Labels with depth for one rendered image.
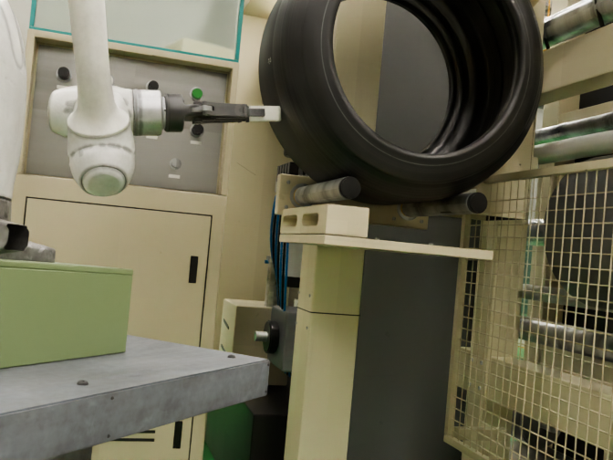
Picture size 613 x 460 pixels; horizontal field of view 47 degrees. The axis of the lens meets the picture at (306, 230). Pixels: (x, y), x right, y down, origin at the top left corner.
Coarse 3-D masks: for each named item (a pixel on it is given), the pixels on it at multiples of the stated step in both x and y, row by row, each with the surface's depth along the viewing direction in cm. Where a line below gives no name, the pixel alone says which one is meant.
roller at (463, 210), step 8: (440, 200) 156; (448, 200) 152; (456, 200) 149; (464, 200) 145; (472, 200) 144; (480, 200) 144; (400, 208) 176; (408, 208) 172; (416, 208) 167; (424, 208) 163; (432, 208) 159; (440, 208) 156; (448, 208) 152; (456, 208) 149; (464, 208) 146; (472, 208) 144; (480, 208) 144; (408, 216) 176; (416, 216) 173
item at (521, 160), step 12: (528, 132) 182; (528, 144) 182; (516, 156) 181; (528, 156) 182; (504, 168) 180; (516, 168) 181; (528, 168) 182; (528, 180) 182; (468, 192) 185; (480, 192) 178; (492, 192) 179; (504, 192) 180; (516, 192) 181; (528, 192) 182; (492, 204) 179; (504, 204) 180; (456, 216) 197; (480, 216) 199; (492, 216) 196; (504, 216) 180; (516, 216) 181
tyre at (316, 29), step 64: (320, 0) 134; (384, 0) 172; (448, 0) 171; (512, 0) 146; (320, 64) 134; (448, 64) 175; (512, 64) 162; (320, 128) 137; (448, 128) 173; (512, 128) 146; (384, 192) 143; (448, 192) 146
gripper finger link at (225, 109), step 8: (208, 104) 135; (216, 104) 136; (224, 104) 137; (232, 104) 138; (240, 104) 138; (208, 112) 134; (216, 112) 136; (224, 112) 137; (232, 112) 138; (240, 112) 138
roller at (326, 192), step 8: (312, 184) 157; (320, 184) 149; (328, 184) 143; (336, 184) 138; (344, 184) 136; (352, 184) 136; (296, 192) 166; (304, 192) 160; (312, 192) 153; (320, 192) 148; (328, 192) 142; (336, 192) 138; (344, 192) 136; (352, 192) 136; (296, 200) 167; (304, 200) 161; (312, 200) 156; (320, 200) 151; (328, 200) 146; (336, 200) 143
